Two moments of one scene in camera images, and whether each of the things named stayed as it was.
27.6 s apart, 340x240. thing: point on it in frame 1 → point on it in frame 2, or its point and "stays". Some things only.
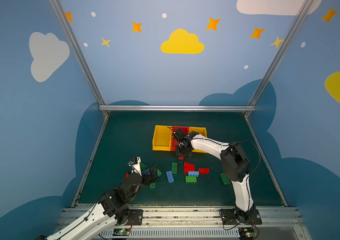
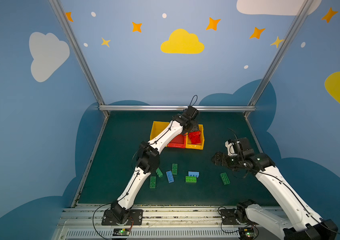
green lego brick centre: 174,166 stays
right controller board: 246,233 stays
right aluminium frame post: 251,108 stays
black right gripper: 182,148 → 221,159
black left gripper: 151,176 → 192,127
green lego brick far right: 224,179 stays
